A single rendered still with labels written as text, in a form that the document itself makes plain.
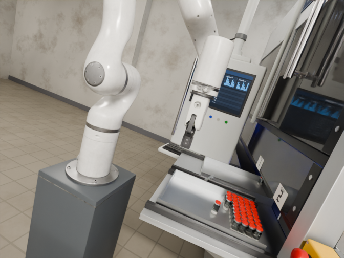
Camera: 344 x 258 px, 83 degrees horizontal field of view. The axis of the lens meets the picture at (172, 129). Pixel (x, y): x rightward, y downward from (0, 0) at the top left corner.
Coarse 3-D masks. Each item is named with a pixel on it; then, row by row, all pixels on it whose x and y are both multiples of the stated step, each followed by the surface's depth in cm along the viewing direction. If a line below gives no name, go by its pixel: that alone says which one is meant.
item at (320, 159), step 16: (288, 16) 156; (304, 16) 112; (272, 32) 210; (272, 48) 176; (288, 48) 123; (272, 80) 133; (272, 128) 97; (304, 144) 61; (320, 160) 50; (272, 192) 72; (288, 224) 54
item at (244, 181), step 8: (208, 160) 116; (216, 160) 115; (208, 168) 107; (216, 168) 111; (224, 168) 115; (232, 168) 113; (208, 176) 91; (216, 176) 100; (224, 176) 104; (232, 176) 107; (240, 176) 111; (248, 176) 112; (256, 176) 111; (232, 184) 89; (240, 184) 99; (248, 184) 103; (256, 184) 106; (248, 192) 88; (256, 192) 96; (264, 192) 99; (256, 200) 88; (264, 200) 87; (272, 200) 86
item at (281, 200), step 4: (280, 184) 67; (280, 188) 66; (276, 192) 68; (280, 192) 65; (284, 192) 62; (276, 196) 67; (284, 196) 62; (276, 200) 66; (280, 200) 63; (284, 200) 61; (280, 204) 62; (280, 208) 61
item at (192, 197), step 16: (176, 176) 86; (192, 176) 84; (176, 192) 74; (192, 192) 77; (208, 192) 81; (224, 192) 82; (176, 208) 60; (192, 208) 67; (208, 208) 70; (208, 224) 58; (224, 224) 64
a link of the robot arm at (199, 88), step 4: (192, 84) 56; (196, 84) 55; (200, 84) 55; (204, 84) 54; (192, 88) 56; (196, 88) 55; (200, 88) 55; (204, 88) 55; (208, 88) 54; (212, 88) 54; (216, 88) 55; (196, 92) 56; (200, 92) 56; (204, 92) 55; (208, 92) 55; (212, 92) 55; (216, 92) 56; (208, 96) 56; (212, 96) 57; (216, 96) 57
